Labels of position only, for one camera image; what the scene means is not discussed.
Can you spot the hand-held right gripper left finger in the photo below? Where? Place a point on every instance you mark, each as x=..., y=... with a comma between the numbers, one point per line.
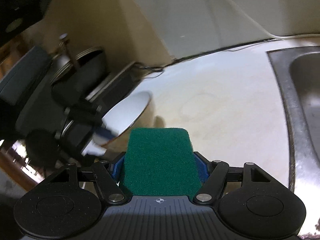
x=117, y=167

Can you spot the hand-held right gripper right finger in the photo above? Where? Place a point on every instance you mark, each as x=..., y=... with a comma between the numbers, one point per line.
x=202, y=168

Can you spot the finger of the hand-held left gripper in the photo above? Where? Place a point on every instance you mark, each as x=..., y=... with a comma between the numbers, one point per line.
x=106, y=133
x=85, y=113

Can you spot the white bowl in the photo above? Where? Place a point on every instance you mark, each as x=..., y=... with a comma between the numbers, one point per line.
x=125, y=115

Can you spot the green and yellow sponge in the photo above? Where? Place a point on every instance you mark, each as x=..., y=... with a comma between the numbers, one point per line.
x=160, y=160

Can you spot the silver stove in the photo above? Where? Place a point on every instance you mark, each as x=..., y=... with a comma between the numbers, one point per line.
x=117, y=85

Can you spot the dark cooking pot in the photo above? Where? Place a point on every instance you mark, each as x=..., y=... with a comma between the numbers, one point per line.
x=92, y=62

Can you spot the dark range hood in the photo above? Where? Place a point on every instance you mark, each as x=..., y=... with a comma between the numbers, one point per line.
x=20, y=5

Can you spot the stainless steel sink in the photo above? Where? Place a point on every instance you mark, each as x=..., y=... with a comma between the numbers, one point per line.
x=300, y=105

